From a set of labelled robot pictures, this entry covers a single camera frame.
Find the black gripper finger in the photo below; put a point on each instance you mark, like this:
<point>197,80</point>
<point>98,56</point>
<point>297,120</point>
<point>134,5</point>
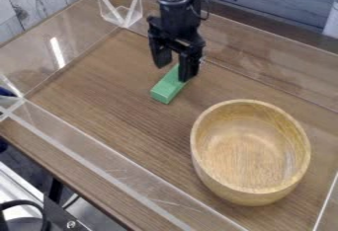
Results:
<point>189,65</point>
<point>161,52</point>

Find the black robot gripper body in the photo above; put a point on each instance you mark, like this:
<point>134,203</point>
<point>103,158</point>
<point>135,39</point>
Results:
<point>177,25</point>

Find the green rectangular block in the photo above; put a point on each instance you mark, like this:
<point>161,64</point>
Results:
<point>167,87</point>

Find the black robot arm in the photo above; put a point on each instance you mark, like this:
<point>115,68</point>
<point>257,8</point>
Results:
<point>173,33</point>

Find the light wooden bowl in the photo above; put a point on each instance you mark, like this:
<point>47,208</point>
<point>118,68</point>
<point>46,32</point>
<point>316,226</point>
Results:
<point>250,151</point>

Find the clear acrylic enclosure wall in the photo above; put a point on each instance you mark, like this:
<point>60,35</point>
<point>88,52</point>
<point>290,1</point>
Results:
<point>87,122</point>

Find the black metal bracket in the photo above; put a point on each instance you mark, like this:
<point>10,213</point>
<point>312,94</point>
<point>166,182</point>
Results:
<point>59,219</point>

